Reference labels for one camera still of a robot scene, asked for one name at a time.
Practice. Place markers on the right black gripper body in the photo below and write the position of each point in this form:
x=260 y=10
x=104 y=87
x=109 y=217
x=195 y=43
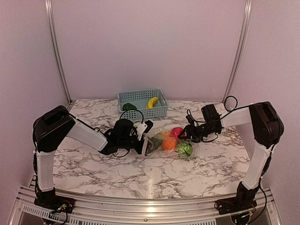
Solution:
x=197 y=135

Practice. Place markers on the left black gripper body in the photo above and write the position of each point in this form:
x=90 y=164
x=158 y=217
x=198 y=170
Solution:
x=124 y=143

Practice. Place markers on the red fake apple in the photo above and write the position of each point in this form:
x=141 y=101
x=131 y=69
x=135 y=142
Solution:
x=176 y=131

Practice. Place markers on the clear zip top bag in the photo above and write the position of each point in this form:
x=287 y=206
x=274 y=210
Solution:
x=151 y=151

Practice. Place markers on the orange fake orange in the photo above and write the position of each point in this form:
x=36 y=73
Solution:
x=169 y=143

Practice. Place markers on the green orange fake mango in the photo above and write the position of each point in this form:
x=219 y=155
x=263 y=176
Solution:
x=158 y=138

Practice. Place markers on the green fake cabbage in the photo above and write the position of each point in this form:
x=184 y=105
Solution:
x=128 y=106

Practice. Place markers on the yellow fake banana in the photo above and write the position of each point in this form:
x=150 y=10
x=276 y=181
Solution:
x=151 y=103

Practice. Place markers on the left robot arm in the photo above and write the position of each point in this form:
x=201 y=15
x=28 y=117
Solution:
x=54 y=126

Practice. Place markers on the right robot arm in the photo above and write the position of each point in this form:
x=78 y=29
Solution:
x=267 y=128

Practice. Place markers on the light blue plastic basket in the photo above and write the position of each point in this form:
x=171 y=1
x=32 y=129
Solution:
x=140 y=99

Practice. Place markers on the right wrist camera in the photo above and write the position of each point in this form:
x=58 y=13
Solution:
x=191 y=119

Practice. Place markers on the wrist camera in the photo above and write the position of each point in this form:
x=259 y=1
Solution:
x=143 y=128
x=191 y=119

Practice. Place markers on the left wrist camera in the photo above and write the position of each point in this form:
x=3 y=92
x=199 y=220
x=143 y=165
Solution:
x=143 y=128

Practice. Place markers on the front aluminium rail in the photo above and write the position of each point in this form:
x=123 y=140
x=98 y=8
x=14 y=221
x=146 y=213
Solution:
x=101 y=210

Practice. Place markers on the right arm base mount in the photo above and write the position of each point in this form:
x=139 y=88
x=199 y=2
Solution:
x=244 y=200

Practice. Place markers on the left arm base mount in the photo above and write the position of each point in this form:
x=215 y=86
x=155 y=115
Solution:
x=50 y=200

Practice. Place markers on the right aluminium frame post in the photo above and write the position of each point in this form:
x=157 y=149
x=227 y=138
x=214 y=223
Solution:
x=241 y=45

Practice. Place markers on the aluminium frame post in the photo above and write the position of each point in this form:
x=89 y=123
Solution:
x=55 y=46
x=241 y=45

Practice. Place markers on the left aluminium frame post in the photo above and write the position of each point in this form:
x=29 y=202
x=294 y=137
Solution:
x=55 y=46

